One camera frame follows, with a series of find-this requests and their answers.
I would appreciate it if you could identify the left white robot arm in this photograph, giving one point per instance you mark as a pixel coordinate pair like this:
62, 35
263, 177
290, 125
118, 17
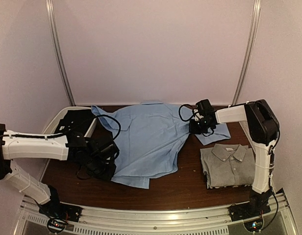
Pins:
15, 145

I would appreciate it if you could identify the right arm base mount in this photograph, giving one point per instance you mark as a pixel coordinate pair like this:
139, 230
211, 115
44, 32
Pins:
256, 206

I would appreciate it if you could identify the front aluminium rail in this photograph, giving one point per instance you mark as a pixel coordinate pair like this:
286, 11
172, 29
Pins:
205, 221

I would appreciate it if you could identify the light blue shirt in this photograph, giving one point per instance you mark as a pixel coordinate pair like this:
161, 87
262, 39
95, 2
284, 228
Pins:
149, 136

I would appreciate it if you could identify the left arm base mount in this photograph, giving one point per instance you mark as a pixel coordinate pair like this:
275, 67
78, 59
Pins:
61, 211

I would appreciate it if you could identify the white plastic basket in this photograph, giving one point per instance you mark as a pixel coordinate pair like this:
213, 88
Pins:
51, 127

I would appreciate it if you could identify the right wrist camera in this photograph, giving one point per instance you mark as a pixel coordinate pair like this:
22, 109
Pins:
196, 115

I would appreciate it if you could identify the black shirt in basket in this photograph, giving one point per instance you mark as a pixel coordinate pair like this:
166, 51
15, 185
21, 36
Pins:
75, 120

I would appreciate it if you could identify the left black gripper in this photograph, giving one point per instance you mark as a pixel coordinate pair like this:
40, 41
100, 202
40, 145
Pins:
106, 176

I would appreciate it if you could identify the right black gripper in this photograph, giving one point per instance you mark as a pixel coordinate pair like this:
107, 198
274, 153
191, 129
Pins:
193, 129

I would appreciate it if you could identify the folded grey shirt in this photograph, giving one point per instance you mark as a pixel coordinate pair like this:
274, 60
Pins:
227, 165

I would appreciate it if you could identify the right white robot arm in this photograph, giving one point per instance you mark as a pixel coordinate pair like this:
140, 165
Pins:
263, 127

